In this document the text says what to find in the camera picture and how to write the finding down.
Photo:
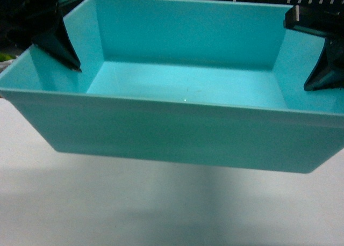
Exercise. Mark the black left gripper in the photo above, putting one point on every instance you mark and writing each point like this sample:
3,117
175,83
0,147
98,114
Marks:
39,22

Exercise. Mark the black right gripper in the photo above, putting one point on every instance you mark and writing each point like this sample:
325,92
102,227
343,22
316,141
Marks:
328,71

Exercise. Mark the light teal plastic box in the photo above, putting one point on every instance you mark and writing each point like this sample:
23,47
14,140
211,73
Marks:
188,81

